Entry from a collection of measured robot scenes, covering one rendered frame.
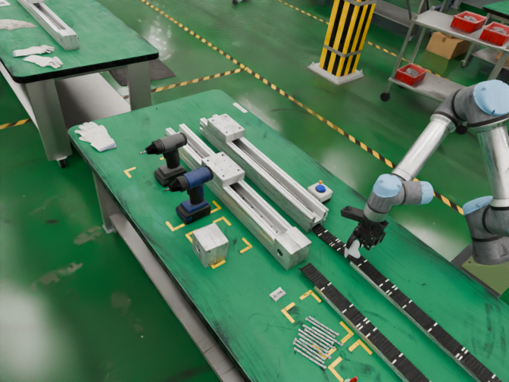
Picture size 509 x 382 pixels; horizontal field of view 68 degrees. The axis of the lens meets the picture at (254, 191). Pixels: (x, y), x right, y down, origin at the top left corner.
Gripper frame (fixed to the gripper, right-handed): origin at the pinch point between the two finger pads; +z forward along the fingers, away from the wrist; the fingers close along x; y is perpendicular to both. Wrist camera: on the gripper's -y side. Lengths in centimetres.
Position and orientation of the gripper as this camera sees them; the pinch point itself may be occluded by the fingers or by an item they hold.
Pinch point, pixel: (352, 248)
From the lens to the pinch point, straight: 147.1
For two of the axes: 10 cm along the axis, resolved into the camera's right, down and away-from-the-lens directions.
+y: 6.1, 5.8, -5.4
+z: -1.1, 7.4, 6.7
